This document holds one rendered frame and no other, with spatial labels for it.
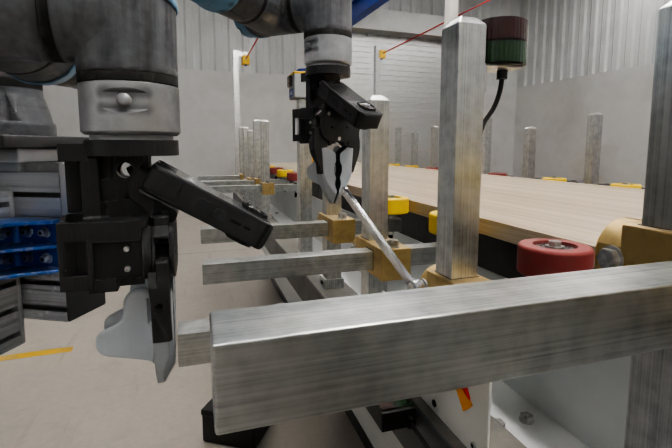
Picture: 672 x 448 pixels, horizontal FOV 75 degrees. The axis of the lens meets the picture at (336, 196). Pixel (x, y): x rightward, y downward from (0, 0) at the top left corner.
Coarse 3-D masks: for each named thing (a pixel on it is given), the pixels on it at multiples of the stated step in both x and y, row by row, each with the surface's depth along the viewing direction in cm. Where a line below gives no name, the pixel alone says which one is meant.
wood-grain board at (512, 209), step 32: (352, 192) 135; (416, 192) 115; (480, 192) 115; (512, 192) 115; (544, 192) 115; (576, 192) 115; (608, 192) 115; (640, 192) 115; (480, 224) 74; (512, 224) 68; (544, 224) 68; (576, 224) 68; (608, 224) 68
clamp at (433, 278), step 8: (424, 272) 55; (432, 272) 52; (432, 280) 52; (440, 280) 50; (448, 280) 49; (456, 280) 49; (464, 280) 49; (472, 280) 49; (480, 280) 49; (488, 280) 49
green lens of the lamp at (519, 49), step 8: (504, 40) 47; (512, 40) 47; (488, 48) 48; (496, 48) 48; (504, 48) 47; (512, 48) 47; (520, 48) 48; (488, 56) 48; (496, 56) 48; (504, 56) 47; (512, 56) 47; (520, 56) 48
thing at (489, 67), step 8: (488, 40) 48; (496, 40) 48; (520, 40) 48; (488, 64) 48; (496, 64) 48; (504, 64) 49; (512, 64) 49; (520, 64) 49; (496, 72) 52; (504, 72) 50; (496, 96) 51; (496, 104) 51; (488, 112) 51
